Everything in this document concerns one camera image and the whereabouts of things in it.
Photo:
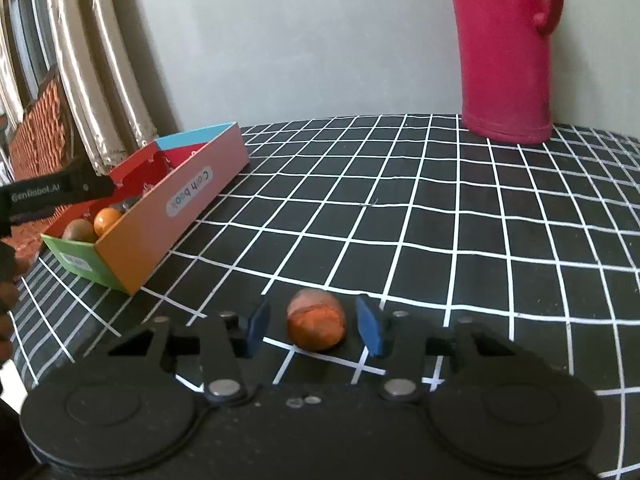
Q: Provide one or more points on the red thermos jug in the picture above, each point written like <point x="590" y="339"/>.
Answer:
<point x="500" y="60"/>

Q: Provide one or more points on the reddish orange fruit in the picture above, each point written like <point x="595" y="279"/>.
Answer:
<point x="316" y="324"/>

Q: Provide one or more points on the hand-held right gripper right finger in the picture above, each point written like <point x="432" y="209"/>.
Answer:
<point x="371" y="327"/>

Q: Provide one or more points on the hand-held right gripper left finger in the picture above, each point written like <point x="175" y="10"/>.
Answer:
<point x="259" y="327"/>

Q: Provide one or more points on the black white grid tablecloth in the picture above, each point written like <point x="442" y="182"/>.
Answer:
<point x="450" y="235"/>

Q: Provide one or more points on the brown kiwi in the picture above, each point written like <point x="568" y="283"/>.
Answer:
<point x="78" y="231"/>

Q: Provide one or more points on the person's left hand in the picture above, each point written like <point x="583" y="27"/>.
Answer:
<point x="7" y="290"/>

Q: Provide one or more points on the beige lace curtain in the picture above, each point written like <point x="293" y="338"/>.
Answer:
<point x="95" y="60"/>

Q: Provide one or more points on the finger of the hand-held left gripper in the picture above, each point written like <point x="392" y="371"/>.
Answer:
<point x="126" y="205"/>

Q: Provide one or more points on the round orange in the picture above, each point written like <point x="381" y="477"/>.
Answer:
<point x="107" y="219"/>

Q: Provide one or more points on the colourful cardboard box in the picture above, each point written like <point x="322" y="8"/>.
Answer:
<point x="150" y="230"/>

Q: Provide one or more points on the window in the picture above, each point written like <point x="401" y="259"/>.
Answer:
<point x="30" y="25"/>

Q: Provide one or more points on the woven wicker chair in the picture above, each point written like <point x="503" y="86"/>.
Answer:
<point x="40" y="125"/>

